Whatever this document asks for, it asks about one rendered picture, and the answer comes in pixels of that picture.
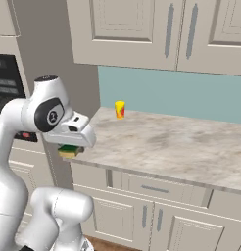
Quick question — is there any black microwave oven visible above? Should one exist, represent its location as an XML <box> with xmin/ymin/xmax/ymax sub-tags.
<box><xmin>0</xmin><ymin>53</ymin><xmax>39</xmax><ymax>143</ymax></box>

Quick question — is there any grey wall cupboard handle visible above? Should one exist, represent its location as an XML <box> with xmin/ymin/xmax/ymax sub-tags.
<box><xmin>185</xmin><ymin>2</ymin><xmax>199</xmax><ymax>61</ymax></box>
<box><xmin>164</xmin><ymin>2</ymin><xmax>175</xmax><ymax>60</ymax></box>

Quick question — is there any small plain beige drawer front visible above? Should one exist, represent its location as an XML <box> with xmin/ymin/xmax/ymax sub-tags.
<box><xmin>70</xmin><ymin>161</ymin><xmax>109</xmax><ymax>190</ymax></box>

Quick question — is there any beige drawer front below microwave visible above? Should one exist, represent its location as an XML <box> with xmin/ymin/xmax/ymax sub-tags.
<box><xmin>7</xmin><ymin>139</ymin><xmax>59</xmax><ymax>217</ymax></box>

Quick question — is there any grey base cupboard handle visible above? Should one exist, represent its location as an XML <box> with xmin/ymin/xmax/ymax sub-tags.
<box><xmin>141</xmin><ymin>204</ymin><xmax>149</xmax><ymax>229</ymax></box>
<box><xmin>156</xmin><ymin>208</ymin><xmax>165</xmax><ymax>232</ymax></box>

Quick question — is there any yellow and red cup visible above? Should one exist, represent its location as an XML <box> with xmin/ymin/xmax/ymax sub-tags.
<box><xmin>114</xmin><ymin>100</ymin><xmax>126</xmax><ymax>121</ymax></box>

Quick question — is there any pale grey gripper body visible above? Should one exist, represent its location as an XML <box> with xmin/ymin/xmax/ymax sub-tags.
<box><xmin>43</xmin><ymin>122</ymin><xmax>97</xmax><ymax>149</ymax></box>

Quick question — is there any beige base cupboard door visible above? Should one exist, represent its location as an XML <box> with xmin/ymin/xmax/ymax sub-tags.
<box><xmin>72</xmin><ymin>184</ymin><xmax>156</xmax><ymax>251</ymax></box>
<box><xmin>150</xmin><ymin>201</ymin><xmax>241</xmax><ymax>251</ymax></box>

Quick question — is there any beige cupboard door above microwave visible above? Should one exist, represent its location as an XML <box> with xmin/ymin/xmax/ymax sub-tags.
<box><xmin>0</xmin><ymin>0</ymin><xmax>22</xmax><ymax>38</ymax></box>

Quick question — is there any beige tall cupboard housing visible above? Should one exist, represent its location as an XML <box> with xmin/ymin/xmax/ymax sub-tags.
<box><xmin>8</xmin><ymin>0</ymin><xmax>102</xmax><ymax>194</ymax></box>

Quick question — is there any wide beige wall cupboard door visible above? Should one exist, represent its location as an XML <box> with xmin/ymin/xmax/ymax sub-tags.
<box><xmin>66</xmin><ymin>0</ymin><xmax>186</xmax><ymax>72</ymax></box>

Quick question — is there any grey drawer handle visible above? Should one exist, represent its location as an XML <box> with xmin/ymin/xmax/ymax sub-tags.
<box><xmin>140</xmin><ymin>184</ymin><xmax>171</xmax><ymax>195</ymax></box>

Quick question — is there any narrow beige wall cupboard door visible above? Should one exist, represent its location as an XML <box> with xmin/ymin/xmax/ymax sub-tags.
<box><xmin>176</xmin><ymin>0</ymin><xmax>241</xmax><ymax>77</ymax></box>

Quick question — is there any green and yellow sponge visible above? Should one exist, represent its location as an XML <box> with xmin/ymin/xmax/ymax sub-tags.
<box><xmin>57</xmin><ymin>144</ymin><xmax>85</xmax><ymax>161</ymax></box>

